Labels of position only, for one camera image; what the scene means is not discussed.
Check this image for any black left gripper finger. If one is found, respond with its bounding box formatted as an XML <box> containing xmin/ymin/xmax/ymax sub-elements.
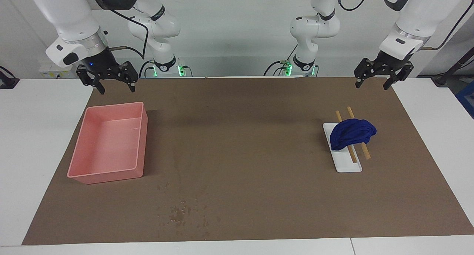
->
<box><xmin>383</xmin><ymin>60</ymin><xmax>414</xmax><ymax>91</ymax></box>
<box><xmin>354</xmin><ymin>58</ymin><xmax>378</xmax><ymax>89</ymax></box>

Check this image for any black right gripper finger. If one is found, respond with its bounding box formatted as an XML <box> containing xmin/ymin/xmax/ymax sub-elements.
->
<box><xmin>117</xmin><ymin>61</ymin><xmax>139</xmax><ymax>93</ymax></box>
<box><xmin>76</xmin><ymin>64</ymin><xmax>106</xmax><ymax>95</ymax></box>

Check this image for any blue towel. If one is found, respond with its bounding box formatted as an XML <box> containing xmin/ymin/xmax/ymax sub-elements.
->
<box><xmin>330</xmin><ymin>119</ymin><xmax>377</xmax><ymax>151</ymax></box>

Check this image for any white power strip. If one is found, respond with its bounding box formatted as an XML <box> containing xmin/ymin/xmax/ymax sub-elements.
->
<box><xmin>39</xmin><ymin>62</ymin><xmax>80</xmax><ymax>80</ymax></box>

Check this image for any black tripod leg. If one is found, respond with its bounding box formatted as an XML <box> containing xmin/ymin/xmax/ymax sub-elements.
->
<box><xmin>431</xmin><ymin>47</ymin><xmax>474</xmax><ymax>87</ymax></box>

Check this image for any pink plastic bin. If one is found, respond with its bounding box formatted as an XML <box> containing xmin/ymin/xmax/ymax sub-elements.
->
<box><xmin>67</xmin><ymin>102</ymin><xmax>148</xmax><ymax>185</ymax></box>

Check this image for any blue box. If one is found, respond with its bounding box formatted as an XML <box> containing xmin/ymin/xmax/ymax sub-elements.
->
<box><xmin>455</xmin><ymin>80</ymin><xmax>474</xmax><ymax>119</ymax></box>

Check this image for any wooden rack rod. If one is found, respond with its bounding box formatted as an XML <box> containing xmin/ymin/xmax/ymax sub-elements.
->
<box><xmin>347</xmin><ymin>106</ymin><xmax>371</xmax><ymax>160</ymax></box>
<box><xmin>336</xmin><ymin>110</ymin><xmax>358</xmax><ymax>164</ymax></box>

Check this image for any black clamp device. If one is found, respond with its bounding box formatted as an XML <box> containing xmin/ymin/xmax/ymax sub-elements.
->
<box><xmin>0</xmin><ymin>66</ymin><xmax>20</xmax><ymax>89</ymax></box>

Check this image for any brown table mat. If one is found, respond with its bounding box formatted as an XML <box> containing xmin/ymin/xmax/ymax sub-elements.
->
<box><xmin>21</xmin><ymin>76</ymin><xmax>474</xmax><ymax>245</ymax></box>

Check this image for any black right base cable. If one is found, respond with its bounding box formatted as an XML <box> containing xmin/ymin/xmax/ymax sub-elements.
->
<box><xmin>138</xmin><ymin>60</ymin><xmax>156</xmax><ymax>78</ymax></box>

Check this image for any black base cable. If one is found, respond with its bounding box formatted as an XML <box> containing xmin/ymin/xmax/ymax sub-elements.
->
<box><xmin>138</xmin><ymin>60</ymin><xmax>156</xmax><ymax>78</ymax></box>
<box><xmin>263</xmin><ymin>44</ymin><xmax>299</xmax><ymax>77</ymax></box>

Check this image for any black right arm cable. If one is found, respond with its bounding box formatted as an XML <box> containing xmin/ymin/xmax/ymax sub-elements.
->
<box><xmin>108</xmin><ymin>9</ymin><xmax>149</xmax><ymax>60</ymax></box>

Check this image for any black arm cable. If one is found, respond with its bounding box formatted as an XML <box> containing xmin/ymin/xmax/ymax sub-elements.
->
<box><xmin>421</xmin><ymin>0</ymin><xmax>474</xmax><ymax>51</ymax></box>
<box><xmin>108</xmin><ymin>9</ymin><xmax>149</xmax><ymax>60</ymax></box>

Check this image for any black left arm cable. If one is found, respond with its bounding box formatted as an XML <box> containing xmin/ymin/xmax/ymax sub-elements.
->
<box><xmin>421</xmin><ymin>0</ymin><xmax>474</xmax><ymax>51</ymax></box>

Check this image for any black left base cable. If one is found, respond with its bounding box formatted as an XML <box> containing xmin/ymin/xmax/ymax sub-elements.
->
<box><xmin>263</xmin><ymin>44</ymin><xmax>299</xmax><ymax>77</ymax></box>

